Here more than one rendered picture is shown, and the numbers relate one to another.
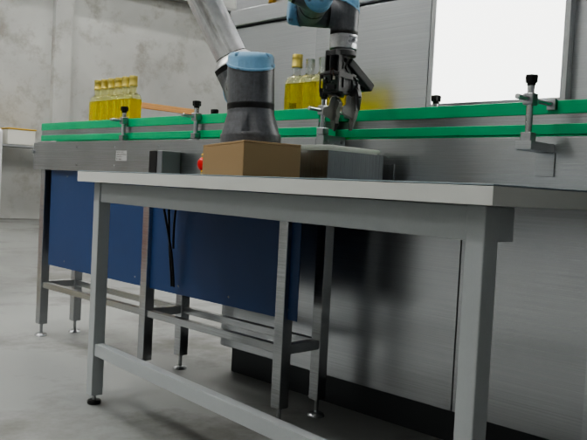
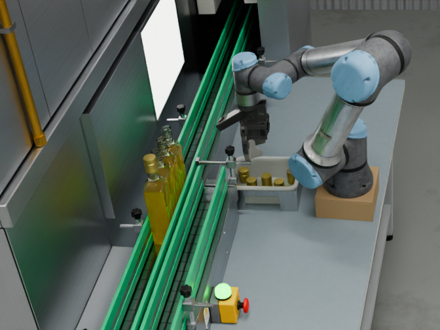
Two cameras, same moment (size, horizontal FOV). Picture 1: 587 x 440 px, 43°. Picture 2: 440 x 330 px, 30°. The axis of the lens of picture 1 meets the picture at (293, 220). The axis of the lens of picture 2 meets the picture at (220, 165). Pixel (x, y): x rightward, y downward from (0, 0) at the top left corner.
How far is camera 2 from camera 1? 3.97 m
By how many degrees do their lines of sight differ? 113
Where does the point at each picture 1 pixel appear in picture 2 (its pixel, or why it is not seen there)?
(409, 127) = (212, 134)
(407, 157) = (221, 152)
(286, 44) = (63, 179)
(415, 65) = (146, 98)
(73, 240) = not seen: outside the picture
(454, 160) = (229, 129)
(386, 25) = (128, 80)
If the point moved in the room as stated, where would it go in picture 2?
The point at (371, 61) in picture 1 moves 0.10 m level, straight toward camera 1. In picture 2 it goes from (129, 120) to (160, 109)
